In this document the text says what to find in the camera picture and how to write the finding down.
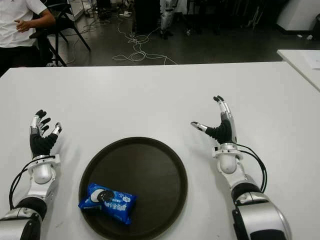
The folded metal stand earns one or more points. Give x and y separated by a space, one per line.
255 16

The black folding chair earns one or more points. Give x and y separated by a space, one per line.
65 20

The white power strip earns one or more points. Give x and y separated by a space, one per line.
125 13

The person in white shirt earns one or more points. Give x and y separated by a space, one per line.
15 17

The round brown tray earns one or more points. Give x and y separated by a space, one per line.
133 187

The blue Oreo package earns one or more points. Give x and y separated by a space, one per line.
110 201

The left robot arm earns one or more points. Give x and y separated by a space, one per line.
41 175

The white paper sheet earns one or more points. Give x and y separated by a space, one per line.
314 61

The white paper scrap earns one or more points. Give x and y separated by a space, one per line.
309 37

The black wheeled chair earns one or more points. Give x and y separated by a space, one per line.
200 17

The silver humanoid robot leg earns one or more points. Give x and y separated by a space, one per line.
166 17

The white cabinet with black base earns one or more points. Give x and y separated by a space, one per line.
297 15

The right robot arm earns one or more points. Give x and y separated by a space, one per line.
228 165

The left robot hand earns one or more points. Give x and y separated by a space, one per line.
41 143

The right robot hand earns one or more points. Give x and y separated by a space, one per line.
223 132

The white side table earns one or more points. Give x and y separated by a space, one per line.
298 65

